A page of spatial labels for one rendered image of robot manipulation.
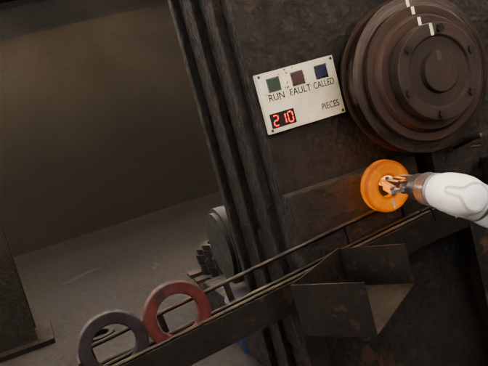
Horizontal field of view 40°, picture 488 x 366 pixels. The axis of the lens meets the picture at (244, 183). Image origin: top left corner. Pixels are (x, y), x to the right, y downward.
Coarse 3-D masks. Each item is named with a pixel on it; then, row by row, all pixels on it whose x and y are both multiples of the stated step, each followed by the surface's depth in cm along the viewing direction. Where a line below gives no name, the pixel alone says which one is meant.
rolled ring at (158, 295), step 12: (156, 288) 181; (168, 288) 180; (180, 288) 182; (192, 288) 183; (156, 300) 180; (204, 300) 184; (144, 312) 180; (156, 312) 180; (204, 312) 184; (144, 324) 181; (156, 324) 180; (156, 336) 180; (168, 336) 181
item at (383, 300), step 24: (336, 264) 186; (360, 264) 185; (384, 264) 180; (408, 264) 176; (312, 288) 164; (336, 288) 160; (360, 288) 156; (384, 288) 180; (408, 288) 175; (312, 312) 166; (336, 312) 162; (360, 312) 158; (384, 312) 167; (360, 336) 160; (384, 336) 175; (384, 360) 174
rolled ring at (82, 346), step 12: (108, 312) 176; (120, 312) 177; (96, 324) 175; (108, 324) 176; (120, 324) 177; (132, 324) 178; (84, 336) 174; (144, 336) 179; (84, 348) 174; (144, 348) 179; (84, 360) 174; (96, 360) 177
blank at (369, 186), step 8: (384, 160) 198; (392, 160) 198; (368, 168) 198; (376, 168) 197; (384, 168) 198; (392, 168) 198; (400, 168) 199; (368, 176) 196; (376, 176) 197; (392, 176) 200; (360, 184) 199; (368, 184) 196; (376, 184) 197; (368, 192) 196; (376, 192) 197; (400, 192) 200; (368, 200) 197; (376, 200) 198; (384, 200) 199; (392, 200) 200; (400, 200) 201; (376, 208) 198; (384, 208) 199; (392, 208) 200
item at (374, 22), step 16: (400, 0) 196; (416, 0) 198; (432, 0) 200; (384, 16) 195; (464, 16) 204; (368, 32) 194; (352, 48) 197; (480, 48) 207; (352, 64) 193; (352, 80) 193; (352, 96) 198; (480, 96) 208; (368, 112) 195; (368, 128) 201; (384, 128) 197; (464, 128) 206; (400, 144) 199; (416, 144) 201; (432, 144) 203; (448, 144) 205
